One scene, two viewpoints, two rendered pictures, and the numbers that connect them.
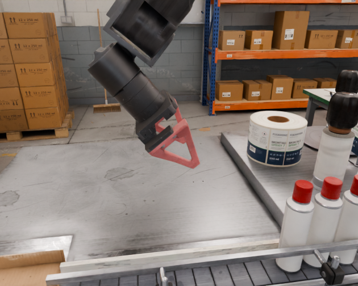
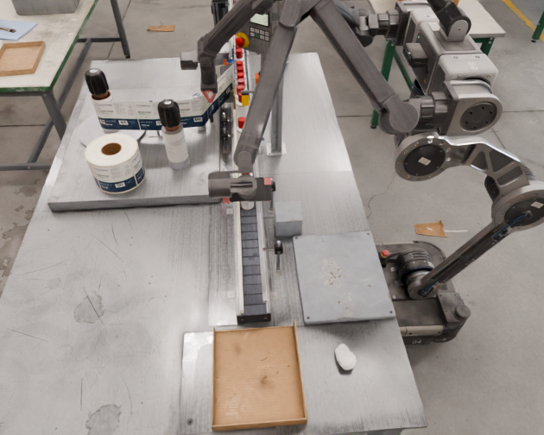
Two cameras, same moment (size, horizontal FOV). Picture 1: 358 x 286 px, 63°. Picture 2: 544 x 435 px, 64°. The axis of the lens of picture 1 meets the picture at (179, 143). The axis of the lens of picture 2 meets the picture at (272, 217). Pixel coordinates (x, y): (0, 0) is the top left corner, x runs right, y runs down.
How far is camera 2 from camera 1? 1.22 m
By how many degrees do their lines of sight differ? 70
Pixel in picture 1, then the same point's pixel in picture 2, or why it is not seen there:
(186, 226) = (192, 255)
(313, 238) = not seen: hidden behind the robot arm
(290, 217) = not seen: hidden behind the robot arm
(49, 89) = not seen: outside the picture
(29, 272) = (221, 352)
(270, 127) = (129, 159)
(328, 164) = (181, 149)
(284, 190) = (179, 185)
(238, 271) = (249, 227)
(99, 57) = (252, 185)
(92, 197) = (129, 328)
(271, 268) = (249, 213)
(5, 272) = (218, 369)
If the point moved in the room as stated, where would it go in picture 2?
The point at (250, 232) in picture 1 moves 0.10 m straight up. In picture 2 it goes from (207, 219) to (204, 202)
